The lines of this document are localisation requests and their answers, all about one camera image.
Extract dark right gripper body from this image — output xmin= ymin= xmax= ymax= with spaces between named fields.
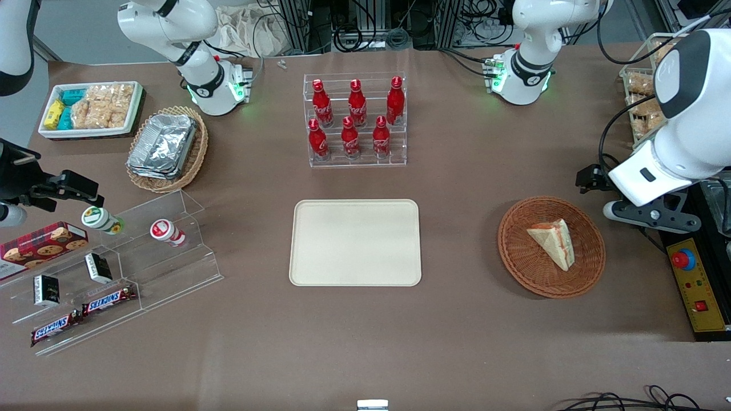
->
xmin=0 ymin=139 xmax=55 ymax=202

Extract triangular sandwich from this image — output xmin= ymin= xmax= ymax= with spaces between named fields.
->
xmin=526 ymin=219 xmax=575 ymax=272

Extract white rectangular snack tray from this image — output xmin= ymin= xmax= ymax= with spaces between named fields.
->
xmin=38 ymin=81 xmax=144 ymax=140

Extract brown round wicker basket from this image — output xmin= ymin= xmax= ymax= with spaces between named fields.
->
xmin=497 ymin=196 xmax=607 ymax=300

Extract light oval wicker basket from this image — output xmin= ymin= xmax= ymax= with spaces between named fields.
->
xmin=126 ymin=106 xmax=209 ymax=194

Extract beige rectangular tray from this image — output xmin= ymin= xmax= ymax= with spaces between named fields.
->
xmin=288 ymin=199 xmax=423 ymax=287

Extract green-lidded white drink bottle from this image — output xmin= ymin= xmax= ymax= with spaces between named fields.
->
xmin=81 ymin=206 xmax=125 ymax=236

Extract red tartan cookie box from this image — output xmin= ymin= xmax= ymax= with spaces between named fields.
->
xmin=0 ymin=221 xmax=90 ymax=281

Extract yellow snack packet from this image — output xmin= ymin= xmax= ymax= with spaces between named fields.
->
xmin=44 ymin=100 xmax=66 ymax=131

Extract small black white box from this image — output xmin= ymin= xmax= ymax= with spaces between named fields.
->
xmin=33 ymin=275 xmax=61 ymax=307
xmin=85 ymin=253 xmax=114 ymax=284

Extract clear metal-rimmed container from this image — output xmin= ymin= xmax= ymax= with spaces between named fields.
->
xmin=700 ymin=178 xmax=731 ymax=236

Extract clear bag of rice crackers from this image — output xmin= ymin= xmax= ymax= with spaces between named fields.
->
xmin=71 ymin=83 xmax=135 ymax=130

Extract red-lidded white drink bottle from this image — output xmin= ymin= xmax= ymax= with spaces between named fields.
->
xmin=150 ymin=219 xmax=187 ymax=248

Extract stacked aluminium foil trays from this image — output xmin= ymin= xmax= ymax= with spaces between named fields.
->
xmin=127 ymin=113 xmax=198 ymax=180

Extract Snickers chocolate bar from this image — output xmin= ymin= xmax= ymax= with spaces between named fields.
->
xmin=30 ymin=311 xmax=84 ymax=348
xmin=82 ymin=284 xmax=138 ymax=317

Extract clear acrylic stepped shelf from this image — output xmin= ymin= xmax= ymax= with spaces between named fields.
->
xmin=0 ymin=190 xmax=224 ymax=357

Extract yellow emergency stop box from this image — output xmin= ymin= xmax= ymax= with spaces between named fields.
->
xmin=666 ymin=238 xmax=729 ymax=334

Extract red cola bottle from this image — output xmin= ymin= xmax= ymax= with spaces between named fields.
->
xmin=348 ymin=79 xmax=368 ymax=127
xmin=312 ymin=79 xmax=334 ymax=128
xmin=386 ymin=76 xmax=405 ymax=126
xmin=308 ymin=118 xmax=330 ymax=161
xmin=341 ymin=116 xmax=361 ymax=160
xmin=372 ymin=116 xmax=391 ymax=159

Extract beige cloth bag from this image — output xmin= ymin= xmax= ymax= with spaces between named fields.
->
xmin=214 ymin=5 xmax=290 ymax=58

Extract clear acrylic bottle rack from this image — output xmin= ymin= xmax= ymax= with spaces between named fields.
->
xmin=303 ymin=71 xmax=408 ymax=168

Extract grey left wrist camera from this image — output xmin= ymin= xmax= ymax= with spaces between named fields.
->
xmin=603 ymin=193 xmax=701 ymax=233

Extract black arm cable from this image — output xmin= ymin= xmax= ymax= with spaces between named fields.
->
xmin=597 ymin=94 xmax=657 ymax=172

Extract wire basket of snack bags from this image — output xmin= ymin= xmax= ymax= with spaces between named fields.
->
xmin=620 ymin=33 xmax=709 ymax=151

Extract black floor cables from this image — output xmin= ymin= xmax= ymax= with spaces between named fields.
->
xmin=557 ymin=385 xmax=731 ymax=411

